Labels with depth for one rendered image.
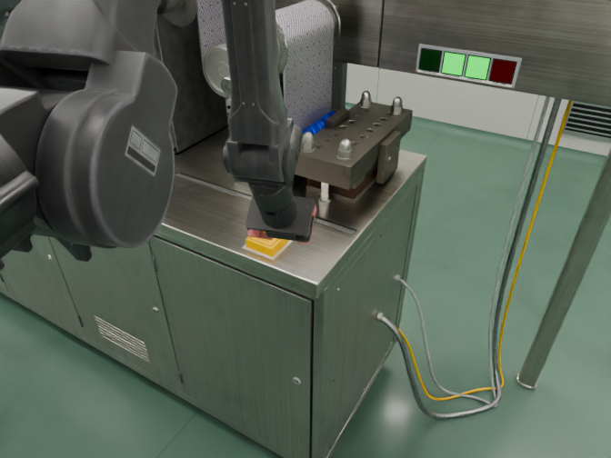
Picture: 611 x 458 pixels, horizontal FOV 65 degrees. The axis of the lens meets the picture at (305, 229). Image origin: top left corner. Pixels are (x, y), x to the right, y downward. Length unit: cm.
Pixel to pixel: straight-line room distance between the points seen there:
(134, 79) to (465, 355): 196
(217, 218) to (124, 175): 93
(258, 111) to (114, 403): 158
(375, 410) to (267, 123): 145
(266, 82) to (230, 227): 62
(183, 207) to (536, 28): 92
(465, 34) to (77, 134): 116
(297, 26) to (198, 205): 49
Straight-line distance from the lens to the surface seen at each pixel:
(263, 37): 54
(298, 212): 76
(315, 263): 102
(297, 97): 123
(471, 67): 132
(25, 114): 24
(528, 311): 240
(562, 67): 130
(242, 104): 57
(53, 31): 28
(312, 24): 125
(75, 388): 211
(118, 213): 25
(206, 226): 115
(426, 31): 134
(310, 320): 110
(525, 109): 382
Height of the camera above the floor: 155
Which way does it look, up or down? 35 degrees down
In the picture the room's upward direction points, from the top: straight up
